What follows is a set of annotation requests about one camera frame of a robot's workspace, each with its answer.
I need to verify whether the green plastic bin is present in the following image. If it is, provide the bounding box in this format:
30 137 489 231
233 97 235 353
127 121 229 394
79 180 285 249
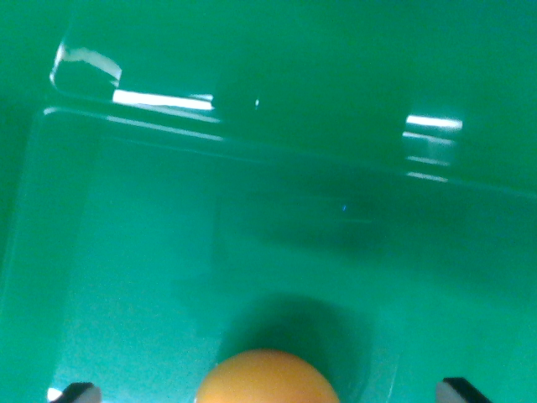
0 0 537 403

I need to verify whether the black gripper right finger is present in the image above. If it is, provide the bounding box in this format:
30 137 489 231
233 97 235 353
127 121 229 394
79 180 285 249
435 377 493 403

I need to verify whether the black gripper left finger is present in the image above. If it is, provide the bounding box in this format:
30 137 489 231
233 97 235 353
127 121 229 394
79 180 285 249
50 381 102 403

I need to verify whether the yellow orange peach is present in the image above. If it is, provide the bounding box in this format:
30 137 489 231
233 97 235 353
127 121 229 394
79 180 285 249
196 348 340 403

